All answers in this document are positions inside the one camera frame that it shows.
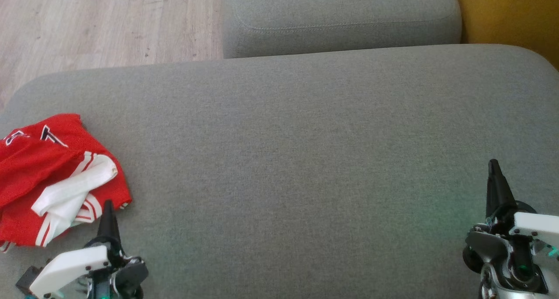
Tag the large grey sofa seat cushion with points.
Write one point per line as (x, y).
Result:
(305, 159)

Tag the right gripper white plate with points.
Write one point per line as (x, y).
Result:
(537, 229)

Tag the red and white jersey shirt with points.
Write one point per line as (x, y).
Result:
(74, 133)

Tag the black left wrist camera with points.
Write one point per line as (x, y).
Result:
(29, 279)

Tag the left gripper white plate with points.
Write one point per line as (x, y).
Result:
(70, 268)

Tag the small grey sofa seat cushion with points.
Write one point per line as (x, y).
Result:
(340, 19)

